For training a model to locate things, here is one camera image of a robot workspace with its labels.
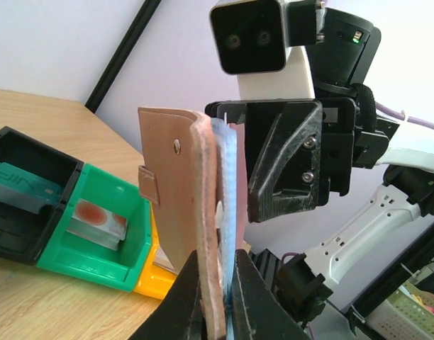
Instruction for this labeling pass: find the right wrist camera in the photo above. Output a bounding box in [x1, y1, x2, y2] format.
[209, 0, 326, 101]

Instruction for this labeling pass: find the white perforated basket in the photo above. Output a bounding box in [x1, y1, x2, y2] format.
[365, 282, 434, 340]

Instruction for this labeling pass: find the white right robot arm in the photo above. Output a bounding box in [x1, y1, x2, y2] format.
[238, 1, 434, 311]

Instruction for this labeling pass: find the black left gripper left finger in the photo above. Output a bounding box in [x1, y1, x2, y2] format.
[131, 251, 206, 340]

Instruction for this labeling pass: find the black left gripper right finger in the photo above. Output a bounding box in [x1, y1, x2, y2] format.
[231, 249, 308, 340]

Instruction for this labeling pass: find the red dot card stack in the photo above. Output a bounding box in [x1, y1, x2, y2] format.
[66, 199, 128, 251]

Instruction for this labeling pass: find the green storage bin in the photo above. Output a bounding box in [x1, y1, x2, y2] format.
[38, 164, 152, 292]

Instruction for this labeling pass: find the yellow single storage bin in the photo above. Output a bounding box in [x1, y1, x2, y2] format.
[133, 208, 177, 300]

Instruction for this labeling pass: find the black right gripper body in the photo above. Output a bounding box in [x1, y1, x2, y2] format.
[205, 84, 389, 207]

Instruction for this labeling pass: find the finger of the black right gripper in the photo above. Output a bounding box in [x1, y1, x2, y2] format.
[246, 101, 323, 222]

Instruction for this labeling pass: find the black storage bin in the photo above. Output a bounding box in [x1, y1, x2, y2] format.
[0, 127, 84, 266]

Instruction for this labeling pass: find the teal card stack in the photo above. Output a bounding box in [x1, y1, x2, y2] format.
[0, 162, 62, 213]

